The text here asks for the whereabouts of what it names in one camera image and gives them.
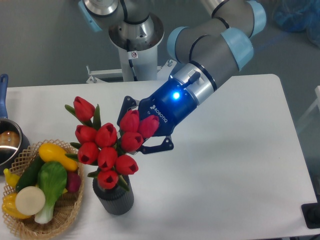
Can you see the dark grey ribbed vase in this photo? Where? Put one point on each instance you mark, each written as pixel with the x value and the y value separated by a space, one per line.
pixel 116 201

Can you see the green cucumber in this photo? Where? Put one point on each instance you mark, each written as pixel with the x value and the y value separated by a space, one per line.
pixel 30 175

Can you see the woven wicker basket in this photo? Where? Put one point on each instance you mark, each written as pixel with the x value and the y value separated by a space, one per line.
pixel 65 210

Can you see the red tulip bouquet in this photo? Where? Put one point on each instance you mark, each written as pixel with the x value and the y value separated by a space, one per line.
pixel 105 146

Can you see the blue handled saucepan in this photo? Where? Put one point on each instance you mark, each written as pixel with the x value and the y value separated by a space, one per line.
pixel 12 139

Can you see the green bok choy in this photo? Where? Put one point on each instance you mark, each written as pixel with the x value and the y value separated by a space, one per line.
pixel 52 180

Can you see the yellow bell pepper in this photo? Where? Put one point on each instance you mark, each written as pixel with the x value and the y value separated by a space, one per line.
pixel 9 207

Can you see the black device at edge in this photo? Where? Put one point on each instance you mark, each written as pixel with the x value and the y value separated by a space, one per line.
pixel 311 214

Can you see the white round radish slice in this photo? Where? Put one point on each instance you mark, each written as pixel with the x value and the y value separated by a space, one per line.
pixel 30 200

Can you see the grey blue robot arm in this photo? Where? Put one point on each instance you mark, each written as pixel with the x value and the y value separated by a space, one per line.
pixel 210 53

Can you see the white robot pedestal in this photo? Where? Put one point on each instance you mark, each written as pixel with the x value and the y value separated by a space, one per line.
pixel 137 46

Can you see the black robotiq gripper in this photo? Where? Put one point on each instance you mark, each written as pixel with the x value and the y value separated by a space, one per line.
pixel 171 103

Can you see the white frame at right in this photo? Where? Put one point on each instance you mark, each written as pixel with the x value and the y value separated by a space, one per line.
pixel 310 113

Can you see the blue plastic bag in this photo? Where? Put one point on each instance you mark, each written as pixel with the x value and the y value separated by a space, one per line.
pixel 299 16

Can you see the yellow squash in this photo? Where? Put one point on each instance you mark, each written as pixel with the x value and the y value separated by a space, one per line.
pixel 49 152

